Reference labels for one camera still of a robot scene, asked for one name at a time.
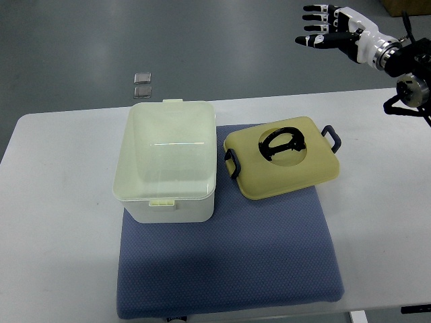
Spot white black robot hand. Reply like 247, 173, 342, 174
295, 4, 402, 71

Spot yellow storage box lid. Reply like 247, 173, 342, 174
223, 116, 341, 200

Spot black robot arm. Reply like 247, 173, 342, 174
380, 11, 430, 124

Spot cardboard box corner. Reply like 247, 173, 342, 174
380, 0, 430, 17

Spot white storage box base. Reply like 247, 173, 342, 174
112, 99, 217, 223

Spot upper metal floor plate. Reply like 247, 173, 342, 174
133, 72, 152, 84

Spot metal floor plate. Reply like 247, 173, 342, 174
133, 85, 152, 99
133, 72, 152, 84

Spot lower metal floor plate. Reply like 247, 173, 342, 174
133, 85, 152, 99

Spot blue textured mat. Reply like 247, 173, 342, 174
116, 122, 346, 320

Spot black table control panel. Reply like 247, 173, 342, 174
401, 304, 431, 314

